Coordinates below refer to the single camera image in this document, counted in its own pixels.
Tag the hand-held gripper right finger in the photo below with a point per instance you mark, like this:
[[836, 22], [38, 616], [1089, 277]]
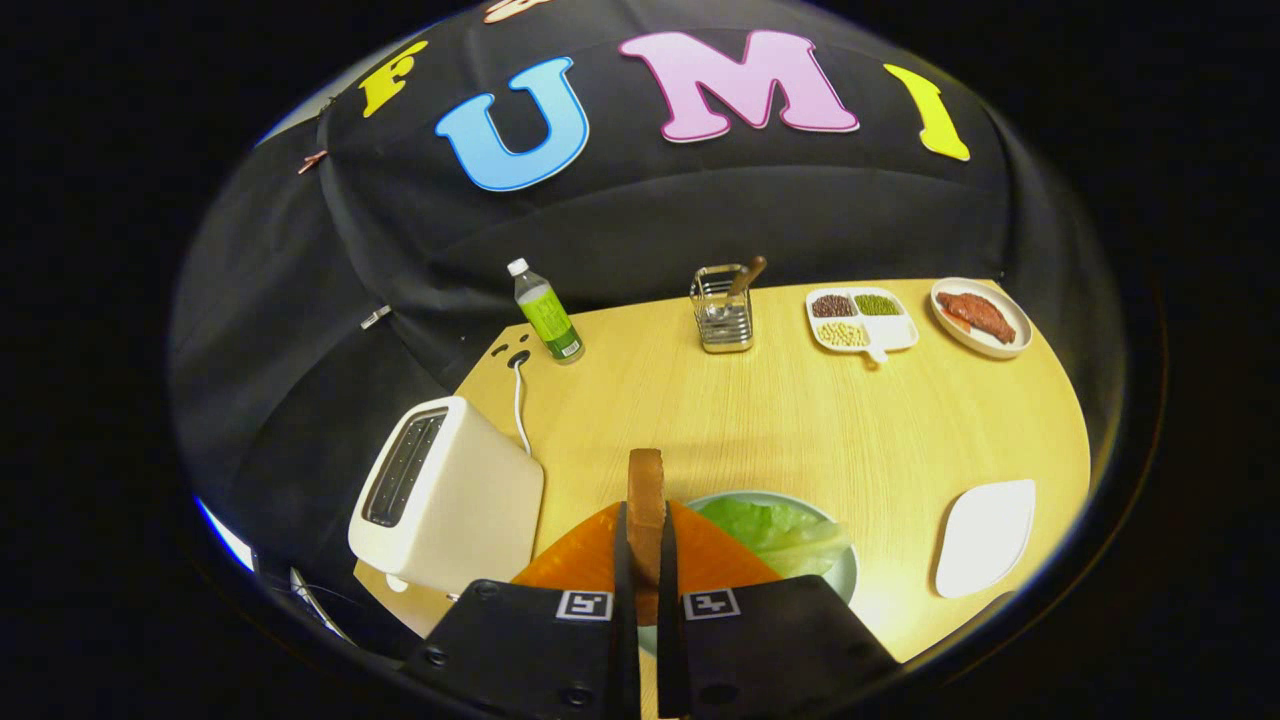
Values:
[[750, 650]]

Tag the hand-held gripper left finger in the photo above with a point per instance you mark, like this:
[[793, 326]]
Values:
[[560, 650]]

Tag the green lettuce leaf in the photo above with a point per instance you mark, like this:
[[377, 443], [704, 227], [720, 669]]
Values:
[[770, 530]]

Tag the toasted bread slice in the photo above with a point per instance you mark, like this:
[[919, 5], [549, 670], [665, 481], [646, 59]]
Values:
[[646, 500]]

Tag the pale green round plate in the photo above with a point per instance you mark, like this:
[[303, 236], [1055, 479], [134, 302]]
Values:
[[842, 582]]

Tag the white toaster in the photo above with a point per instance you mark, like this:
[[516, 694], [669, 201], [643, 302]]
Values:
[[470, 500]]

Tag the white rectangular plate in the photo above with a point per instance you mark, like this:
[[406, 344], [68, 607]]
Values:
[[985, 540]]

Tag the pile of pale beans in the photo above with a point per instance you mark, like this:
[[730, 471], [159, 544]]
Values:
[[843, 334]]

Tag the green label water bottle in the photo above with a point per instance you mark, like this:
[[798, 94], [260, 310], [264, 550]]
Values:
[[548, 315]]

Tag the white divided dish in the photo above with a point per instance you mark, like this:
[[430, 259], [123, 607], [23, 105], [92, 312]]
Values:
[[890, 332]]

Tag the pile of dark red beans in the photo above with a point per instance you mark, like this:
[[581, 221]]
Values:
[[833, 306]]

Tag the pile of green beans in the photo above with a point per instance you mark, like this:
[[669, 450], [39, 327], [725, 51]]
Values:
[[877, 305]]

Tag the white oval plate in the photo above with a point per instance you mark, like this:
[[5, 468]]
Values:
[[1000, 347]]

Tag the red meat slices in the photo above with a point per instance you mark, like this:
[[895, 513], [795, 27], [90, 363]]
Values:
[[985, 315]]

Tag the black backdrop cloth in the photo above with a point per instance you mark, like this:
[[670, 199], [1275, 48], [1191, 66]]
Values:
[[700, 210]]

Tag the small red clip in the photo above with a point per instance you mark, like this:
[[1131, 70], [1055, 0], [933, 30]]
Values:
[[313, 161]]

